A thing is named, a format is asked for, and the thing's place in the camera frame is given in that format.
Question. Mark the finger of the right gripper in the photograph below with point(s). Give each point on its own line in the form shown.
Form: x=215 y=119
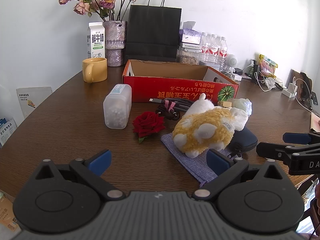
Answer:
x=301 y=160
x=302 y=138

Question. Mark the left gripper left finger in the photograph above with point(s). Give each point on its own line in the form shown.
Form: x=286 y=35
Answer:
x=89 y=172

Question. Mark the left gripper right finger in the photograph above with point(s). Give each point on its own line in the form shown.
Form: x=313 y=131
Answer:
x=228 y=171

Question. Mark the blue grey fabric pouch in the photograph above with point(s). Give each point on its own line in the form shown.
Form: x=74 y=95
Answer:
x=197 y=167

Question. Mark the navy zipper case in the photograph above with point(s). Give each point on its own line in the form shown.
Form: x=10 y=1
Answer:
x=242 y=142

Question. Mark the yellow white plush toy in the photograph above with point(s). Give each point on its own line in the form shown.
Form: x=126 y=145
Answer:
x=204 y=126

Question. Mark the small yellow wooden block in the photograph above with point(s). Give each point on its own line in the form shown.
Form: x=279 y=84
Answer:
x=225 y=104

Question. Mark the iridescent plastic bag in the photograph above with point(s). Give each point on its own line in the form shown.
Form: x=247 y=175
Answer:
x=244 y=104

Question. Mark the clear plastic cotton swab box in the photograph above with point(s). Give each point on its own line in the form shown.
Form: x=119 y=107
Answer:
x=117 y=106

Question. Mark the red rose flower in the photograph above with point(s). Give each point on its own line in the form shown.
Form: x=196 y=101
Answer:
x=146 y=124

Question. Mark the white charger block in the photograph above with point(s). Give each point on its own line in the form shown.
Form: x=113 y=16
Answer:
x=290 y=91

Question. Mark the yellow snack bag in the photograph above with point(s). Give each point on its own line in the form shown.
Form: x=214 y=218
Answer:
x=267 y=67

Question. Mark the blue white brochures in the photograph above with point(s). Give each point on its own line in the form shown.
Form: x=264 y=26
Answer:
x=7 y=128

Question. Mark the white leaning booklet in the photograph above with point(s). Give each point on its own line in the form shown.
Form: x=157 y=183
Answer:
x=30 y=98

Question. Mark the yellow ceramic mug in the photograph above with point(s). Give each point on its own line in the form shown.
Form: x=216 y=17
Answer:
x=94 y=70

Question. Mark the red cardboard box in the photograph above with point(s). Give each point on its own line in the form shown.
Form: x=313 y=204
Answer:
x=163 y=80

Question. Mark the white round robot speaker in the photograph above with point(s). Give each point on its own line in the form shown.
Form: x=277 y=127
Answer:
x=231 y=62

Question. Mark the water bottle left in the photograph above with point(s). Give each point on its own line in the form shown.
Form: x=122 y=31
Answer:
x=205 y=44

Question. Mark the water bottle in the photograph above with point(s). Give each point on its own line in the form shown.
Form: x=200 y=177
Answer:
x=205 y=44
x=222 y=53
x=213 y=49

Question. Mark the clear seed container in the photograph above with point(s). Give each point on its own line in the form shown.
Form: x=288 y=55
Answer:
x=188 y=56

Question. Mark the water bottle right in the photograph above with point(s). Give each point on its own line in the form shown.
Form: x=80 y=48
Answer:
x=222 y=53

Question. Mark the water bottle middle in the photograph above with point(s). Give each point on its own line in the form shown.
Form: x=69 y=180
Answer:
x=213 y=49

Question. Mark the white flat box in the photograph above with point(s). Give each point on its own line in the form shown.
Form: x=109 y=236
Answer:
x=190 y=46

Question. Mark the white milk carton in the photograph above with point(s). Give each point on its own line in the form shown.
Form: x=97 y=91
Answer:
x=95 y=40

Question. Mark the purple tissue pack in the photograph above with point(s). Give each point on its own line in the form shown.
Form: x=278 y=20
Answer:
x=188 y=34

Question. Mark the purple ceramic vase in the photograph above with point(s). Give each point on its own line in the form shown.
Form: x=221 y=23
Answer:
x=115 y=42

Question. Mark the black paper shopping bag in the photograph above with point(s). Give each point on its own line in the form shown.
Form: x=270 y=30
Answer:
x=152 y=33

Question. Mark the dried pink rose bouquet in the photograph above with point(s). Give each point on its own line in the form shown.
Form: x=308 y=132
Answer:
x=107 y=10

